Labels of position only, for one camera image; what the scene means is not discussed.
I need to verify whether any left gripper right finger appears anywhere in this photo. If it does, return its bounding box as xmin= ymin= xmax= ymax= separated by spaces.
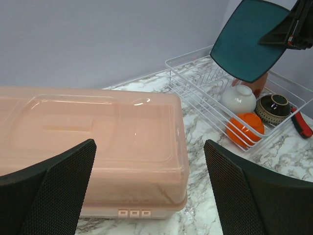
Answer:
xmin=204 ymin=140 xmax=313 ymax=235

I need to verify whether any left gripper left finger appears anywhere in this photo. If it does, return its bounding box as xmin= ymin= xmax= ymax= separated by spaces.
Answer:
xmin=0 ymin=139 xmax=97 ymax=235

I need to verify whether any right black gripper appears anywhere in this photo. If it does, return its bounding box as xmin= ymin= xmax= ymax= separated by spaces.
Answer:
xmin=258 ymin=0 xmax=313 ymax=50

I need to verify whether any teal square plate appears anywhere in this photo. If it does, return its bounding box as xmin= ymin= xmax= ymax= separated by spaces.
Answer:
xmin=210 ymin=0 xmax=289 ymax=83

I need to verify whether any pink grey mug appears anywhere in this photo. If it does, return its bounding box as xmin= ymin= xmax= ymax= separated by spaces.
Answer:
xmin=231 ymin=72 xmax=268 ymax=98

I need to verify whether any orange bowl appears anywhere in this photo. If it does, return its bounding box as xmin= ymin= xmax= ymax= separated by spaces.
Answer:
xmin=226 ymin=113 xmax=265 ymax=148

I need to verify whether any brown beige bowl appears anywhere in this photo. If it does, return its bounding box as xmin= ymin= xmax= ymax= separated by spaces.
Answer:
xmin=255 ymin=94 xmax=291 ymax=126

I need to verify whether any white bowl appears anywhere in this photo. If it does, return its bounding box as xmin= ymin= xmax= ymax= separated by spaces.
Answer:
xmin=219 ymin=85 xmax=256 ymax=115

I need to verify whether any pink translucent storage box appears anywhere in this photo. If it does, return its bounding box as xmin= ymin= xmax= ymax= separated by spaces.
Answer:
xmin=0 ymin=86 xmax=189 ymax=219

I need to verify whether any white wire dish rack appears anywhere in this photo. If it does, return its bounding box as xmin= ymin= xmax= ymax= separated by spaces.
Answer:
xmin=165 ymin=45 xmax=310 ymax=154

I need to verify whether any red handled tool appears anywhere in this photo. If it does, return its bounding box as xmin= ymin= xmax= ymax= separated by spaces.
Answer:
xmin=291 ymin=107 xmax=313 ymax=139

